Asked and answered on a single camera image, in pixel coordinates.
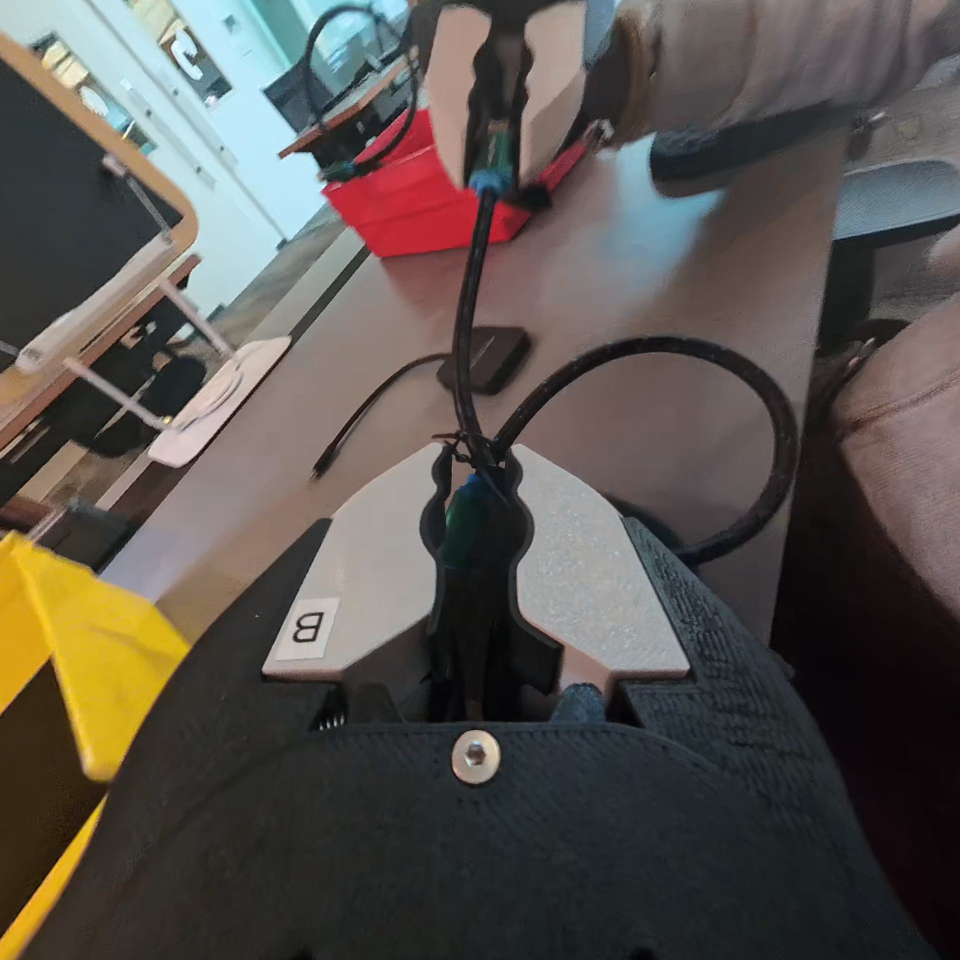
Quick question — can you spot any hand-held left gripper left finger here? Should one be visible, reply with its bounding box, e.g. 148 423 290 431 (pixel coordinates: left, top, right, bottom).
261 441 451 684

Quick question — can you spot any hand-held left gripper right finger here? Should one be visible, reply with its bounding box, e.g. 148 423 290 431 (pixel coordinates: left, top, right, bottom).
506 444 693 691

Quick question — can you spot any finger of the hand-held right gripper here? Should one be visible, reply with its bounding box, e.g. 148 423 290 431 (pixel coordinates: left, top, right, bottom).
517 7 591 189
427 6 490 189

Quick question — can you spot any red plastic bin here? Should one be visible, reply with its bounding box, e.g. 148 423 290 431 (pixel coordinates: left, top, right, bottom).
322 105 590 260

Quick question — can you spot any black hdmi adapter hub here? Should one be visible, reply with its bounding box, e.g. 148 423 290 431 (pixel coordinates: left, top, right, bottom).
311 326 531 481

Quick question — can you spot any large yellow plastic bin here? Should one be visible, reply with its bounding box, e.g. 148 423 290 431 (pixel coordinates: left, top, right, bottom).
0 528 192 960

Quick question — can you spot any person's right forearm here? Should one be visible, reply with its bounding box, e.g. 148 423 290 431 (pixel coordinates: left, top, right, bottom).
611 0 960 151

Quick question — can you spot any black panel on white stand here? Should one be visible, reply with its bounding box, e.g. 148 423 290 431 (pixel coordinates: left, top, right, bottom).
0 33 294 470

